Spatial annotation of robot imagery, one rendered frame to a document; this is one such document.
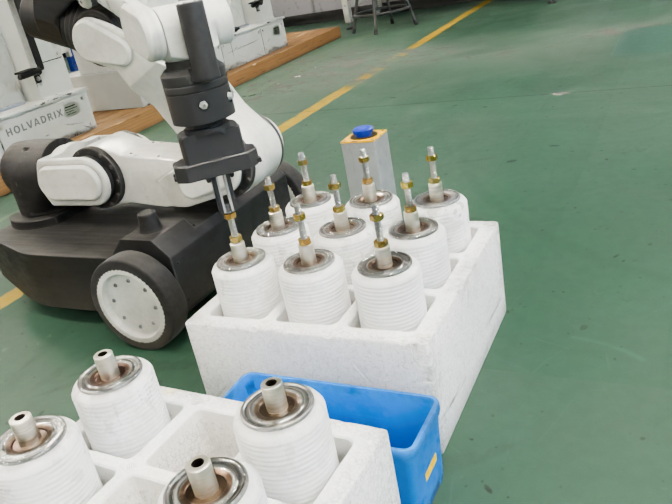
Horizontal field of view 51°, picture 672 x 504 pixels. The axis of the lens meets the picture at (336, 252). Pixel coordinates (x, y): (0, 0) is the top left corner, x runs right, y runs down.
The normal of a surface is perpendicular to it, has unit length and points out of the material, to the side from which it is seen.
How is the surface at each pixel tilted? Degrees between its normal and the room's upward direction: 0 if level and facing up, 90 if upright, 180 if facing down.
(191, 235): 46
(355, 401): 88
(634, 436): 0
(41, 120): 90
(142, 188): 90
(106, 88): 90
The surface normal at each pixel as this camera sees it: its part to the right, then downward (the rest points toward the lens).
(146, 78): -0.15, 0.75
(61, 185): -0.42, 0.44
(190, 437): 0.87, 0.05
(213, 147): 0.28, 0.35
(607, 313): -0.18, -0.90
